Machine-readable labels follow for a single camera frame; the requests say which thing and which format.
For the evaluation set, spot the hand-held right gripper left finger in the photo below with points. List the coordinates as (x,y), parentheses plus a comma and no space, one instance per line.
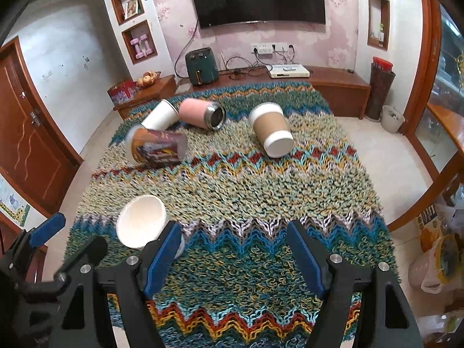
(163,257)

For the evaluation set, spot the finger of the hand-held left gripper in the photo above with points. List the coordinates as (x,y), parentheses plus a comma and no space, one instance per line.
(90,248)
(47,229)

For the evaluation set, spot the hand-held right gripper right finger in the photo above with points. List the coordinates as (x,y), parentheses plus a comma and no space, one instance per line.
(306,261)

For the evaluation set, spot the wide white paper cup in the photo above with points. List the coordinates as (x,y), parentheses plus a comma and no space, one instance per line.
(139,221)

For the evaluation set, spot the printed picture paper cup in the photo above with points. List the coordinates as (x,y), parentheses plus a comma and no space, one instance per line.
(156,148)

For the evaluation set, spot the tall white paper cup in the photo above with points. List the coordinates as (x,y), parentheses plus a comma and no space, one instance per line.
(159,116)

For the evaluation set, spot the brown sleeved paper cup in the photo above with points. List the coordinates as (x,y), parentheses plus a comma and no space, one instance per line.
(270,123)

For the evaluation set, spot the brown wooden door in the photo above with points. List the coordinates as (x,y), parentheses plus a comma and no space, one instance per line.
(29,134)

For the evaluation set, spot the colourful zigzag knit blanket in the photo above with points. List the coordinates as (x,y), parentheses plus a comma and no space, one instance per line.
(235,188)

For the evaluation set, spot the white plastic bag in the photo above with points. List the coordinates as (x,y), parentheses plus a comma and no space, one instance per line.
(422,272)

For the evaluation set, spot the orange printed carton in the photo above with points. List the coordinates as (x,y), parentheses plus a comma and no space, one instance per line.
(427,228)

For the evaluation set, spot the yellow bucket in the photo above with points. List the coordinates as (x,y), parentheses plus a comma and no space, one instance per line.
(447,257)

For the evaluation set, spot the pink steel tumbler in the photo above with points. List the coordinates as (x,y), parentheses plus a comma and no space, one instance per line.
(194,112)

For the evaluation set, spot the red printed tin box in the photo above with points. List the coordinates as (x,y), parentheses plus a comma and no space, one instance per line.
(121,92)

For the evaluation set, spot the white mesh wastebasket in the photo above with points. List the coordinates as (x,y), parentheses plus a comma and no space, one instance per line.
(392,119)

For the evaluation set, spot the fruit basket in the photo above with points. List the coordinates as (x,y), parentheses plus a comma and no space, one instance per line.
(148,79)

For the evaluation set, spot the wooden television cabinet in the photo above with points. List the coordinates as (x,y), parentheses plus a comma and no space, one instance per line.
(337,83)

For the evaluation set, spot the wooden glass cabinet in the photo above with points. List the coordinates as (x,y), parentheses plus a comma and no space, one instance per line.
(420,116)

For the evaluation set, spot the dark wicker stand red top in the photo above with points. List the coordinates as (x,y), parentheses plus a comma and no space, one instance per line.
(382,90)

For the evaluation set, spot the white set-top box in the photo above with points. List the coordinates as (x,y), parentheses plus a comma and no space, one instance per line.
(290,72)

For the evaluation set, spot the green air fryer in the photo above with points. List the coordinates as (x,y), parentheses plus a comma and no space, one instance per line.
(201,65)

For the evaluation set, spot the pink dumbbell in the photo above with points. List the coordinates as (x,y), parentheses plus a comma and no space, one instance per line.
(145,46)
(135,48)

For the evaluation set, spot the framed photo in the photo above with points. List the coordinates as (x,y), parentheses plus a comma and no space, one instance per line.
(130,7)

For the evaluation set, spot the cartoon wall sticker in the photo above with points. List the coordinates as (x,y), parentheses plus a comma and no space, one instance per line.
(12,199)

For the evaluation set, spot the white wall shelf unit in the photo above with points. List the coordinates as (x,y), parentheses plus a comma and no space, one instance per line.
(108,21)
(362,14)

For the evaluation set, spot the white wall power sockets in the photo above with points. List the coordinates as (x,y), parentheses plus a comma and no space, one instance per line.
(263,49)

